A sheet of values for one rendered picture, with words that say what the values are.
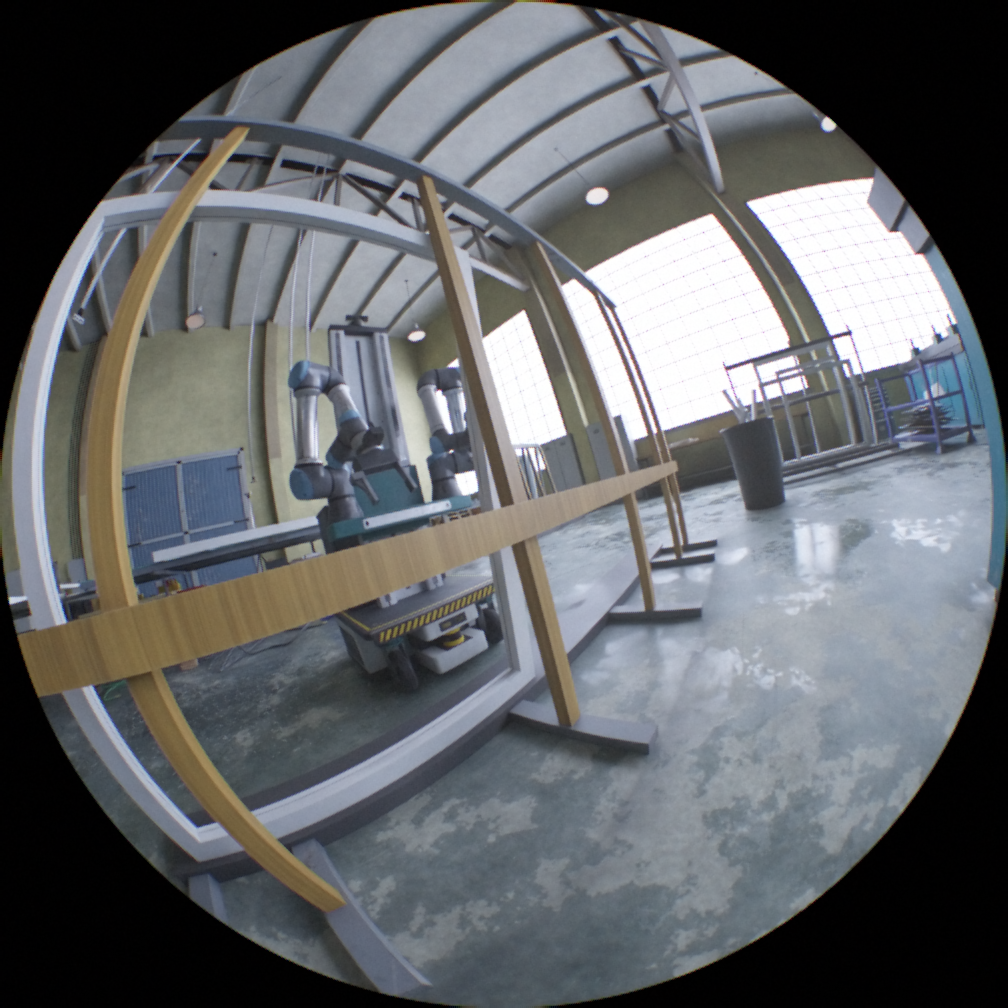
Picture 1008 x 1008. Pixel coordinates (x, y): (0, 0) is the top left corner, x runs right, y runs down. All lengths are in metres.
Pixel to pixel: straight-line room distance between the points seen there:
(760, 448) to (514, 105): 7.88
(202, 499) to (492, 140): 11.03
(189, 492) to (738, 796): 9.80
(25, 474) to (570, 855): 1.11
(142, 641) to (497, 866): 0.64
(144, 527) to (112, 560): 9.30
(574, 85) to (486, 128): 2.22
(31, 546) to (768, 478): 3.63
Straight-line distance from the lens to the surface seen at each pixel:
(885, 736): 0.87
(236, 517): 9.23
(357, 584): 0.41
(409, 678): 1.25
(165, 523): 9.55
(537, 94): 8.52
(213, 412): 10.29
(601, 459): 7.42
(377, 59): 7.81
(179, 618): 0.40
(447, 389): 1.53
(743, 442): 3.02
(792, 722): 0.86
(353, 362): 1.77
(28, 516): 0.73
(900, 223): 1.29
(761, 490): 3.07
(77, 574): 10.56
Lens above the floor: 0.62
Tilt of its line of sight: level
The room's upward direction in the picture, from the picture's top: 15 degrees counter-clockwise
